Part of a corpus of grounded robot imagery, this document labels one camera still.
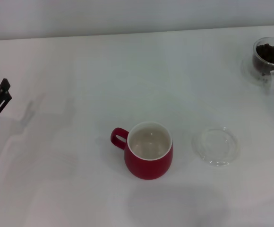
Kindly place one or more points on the red ceramic mug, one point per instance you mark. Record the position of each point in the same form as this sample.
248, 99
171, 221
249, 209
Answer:
148, 168

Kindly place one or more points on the clear glass dish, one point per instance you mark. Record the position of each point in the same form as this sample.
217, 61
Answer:
215, 146

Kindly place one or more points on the coffee bean pile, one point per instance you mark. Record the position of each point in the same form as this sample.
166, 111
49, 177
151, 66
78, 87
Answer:
271, 54

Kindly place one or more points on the clear glass saucer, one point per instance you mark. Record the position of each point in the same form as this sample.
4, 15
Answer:
246, 71

